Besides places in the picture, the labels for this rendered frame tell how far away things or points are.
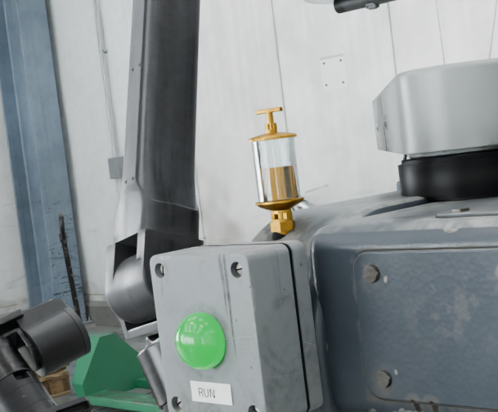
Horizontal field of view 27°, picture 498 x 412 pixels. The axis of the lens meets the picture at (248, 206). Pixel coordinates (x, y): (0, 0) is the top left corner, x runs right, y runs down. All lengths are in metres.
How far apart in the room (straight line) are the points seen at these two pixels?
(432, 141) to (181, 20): 0.38
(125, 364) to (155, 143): 5.48
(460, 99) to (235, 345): 0.21
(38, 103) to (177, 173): 8.28
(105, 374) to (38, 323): 5.10
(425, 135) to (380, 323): 0.15
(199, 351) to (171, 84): 0.42
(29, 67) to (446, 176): 8.59
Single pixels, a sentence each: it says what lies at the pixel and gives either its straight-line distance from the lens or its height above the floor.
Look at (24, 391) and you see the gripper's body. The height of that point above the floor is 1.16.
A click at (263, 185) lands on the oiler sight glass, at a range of 0.59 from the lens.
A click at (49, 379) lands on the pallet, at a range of 6.60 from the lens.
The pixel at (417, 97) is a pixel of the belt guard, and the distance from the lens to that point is 0.63.
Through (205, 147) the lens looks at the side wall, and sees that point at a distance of 8.02.
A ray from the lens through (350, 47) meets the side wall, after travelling 7.04.
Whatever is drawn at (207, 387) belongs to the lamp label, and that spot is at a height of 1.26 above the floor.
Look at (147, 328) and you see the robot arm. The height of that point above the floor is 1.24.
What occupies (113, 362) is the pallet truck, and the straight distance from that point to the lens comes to 6.29.
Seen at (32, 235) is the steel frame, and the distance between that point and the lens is 9.49.
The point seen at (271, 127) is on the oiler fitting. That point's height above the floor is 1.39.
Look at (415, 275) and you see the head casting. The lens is 0.51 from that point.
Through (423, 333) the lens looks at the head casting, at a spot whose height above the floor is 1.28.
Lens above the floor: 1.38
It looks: 3 degrees down
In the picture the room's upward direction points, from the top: 7 degrees counter-clockwise
